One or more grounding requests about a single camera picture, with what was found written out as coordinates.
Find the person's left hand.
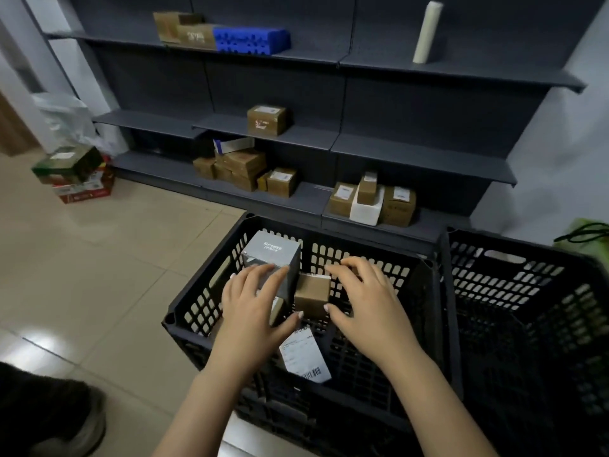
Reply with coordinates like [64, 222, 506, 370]
[209, 263, 305, 377]

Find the person's right hand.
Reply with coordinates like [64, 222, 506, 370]
[324, 256, 422, 365]

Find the grey printed box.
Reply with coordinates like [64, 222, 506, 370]
[240, 230, 302, 302]

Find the small brown cardboard box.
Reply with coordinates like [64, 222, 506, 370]
[293, 273, 332, 320]

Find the person's left forearm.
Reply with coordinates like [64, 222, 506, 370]
[152, 361, 267, 457]

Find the person's right forearm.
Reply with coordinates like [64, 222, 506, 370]
[378, 349, 500, 457]

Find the small beige box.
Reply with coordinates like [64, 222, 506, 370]
[268, 296, 287, 327]

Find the parcel with white label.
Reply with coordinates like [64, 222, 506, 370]
[278, 327, 332, 384]

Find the white foam box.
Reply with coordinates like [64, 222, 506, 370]
[350, 185, 385, 227]

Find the black plastic crate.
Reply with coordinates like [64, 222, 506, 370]
[438, 226, 609, 457]
[162, 212, 463, 457]

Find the small labelled cardboard box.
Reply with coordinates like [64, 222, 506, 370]
[357, 172, 379, 206]

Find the large cardboard box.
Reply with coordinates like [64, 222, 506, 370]
[215, 149, 267, 179]

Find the white and blue box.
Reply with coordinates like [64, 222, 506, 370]
[213, 137, 255, 155]

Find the dark grey shelving unit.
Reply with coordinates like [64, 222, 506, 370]
[21, 0, 609, 244]

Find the red and white box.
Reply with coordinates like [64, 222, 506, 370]
[52, 157, 116, 205]

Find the green box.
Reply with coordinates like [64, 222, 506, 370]
[32, 145, 104, 186]

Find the person's grey shoe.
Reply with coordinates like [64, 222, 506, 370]
[29, 385, 106, 457]

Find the person's black trouser leg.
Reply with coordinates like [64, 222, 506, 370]
[0, 361, 92, 457]

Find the clear plastic bag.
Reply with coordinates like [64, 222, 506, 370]
[31, 92, 122, 157]

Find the blue foam block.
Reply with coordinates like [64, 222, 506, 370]
[213, 26, 292, 56]

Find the white paper roll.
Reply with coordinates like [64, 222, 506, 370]
[412, 1, 444, 64]

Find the flat brown cardboard box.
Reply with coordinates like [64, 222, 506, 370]
[177, 23, 224, 50]

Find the wooden door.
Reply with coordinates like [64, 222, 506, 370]
[0, 90, 41, 157]

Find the green bag with black handles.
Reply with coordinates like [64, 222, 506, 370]
[553, 218, 609, 268]

